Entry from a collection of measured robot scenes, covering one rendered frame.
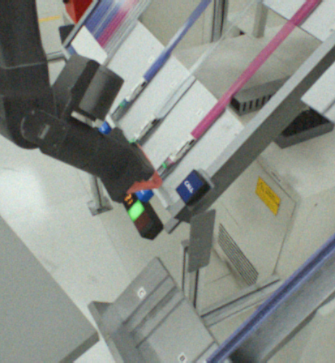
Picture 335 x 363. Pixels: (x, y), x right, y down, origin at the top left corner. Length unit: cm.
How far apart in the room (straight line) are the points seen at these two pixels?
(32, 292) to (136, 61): 55
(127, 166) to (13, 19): 23
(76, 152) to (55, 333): 38
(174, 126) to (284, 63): 66
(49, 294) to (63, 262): 78
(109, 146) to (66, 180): 135
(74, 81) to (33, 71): 6
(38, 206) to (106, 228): 31
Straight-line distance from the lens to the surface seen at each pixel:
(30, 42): 46
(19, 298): 85
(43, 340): 80
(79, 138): 52
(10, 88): 45
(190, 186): 71
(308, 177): 102
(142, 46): 103
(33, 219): 177
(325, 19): 78
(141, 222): 84
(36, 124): 47
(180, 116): 84
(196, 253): 80
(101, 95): 52
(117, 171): 56
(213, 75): 133
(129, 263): 157
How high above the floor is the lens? 131
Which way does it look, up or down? 45 degrees down
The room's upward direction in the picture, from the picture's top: straight up
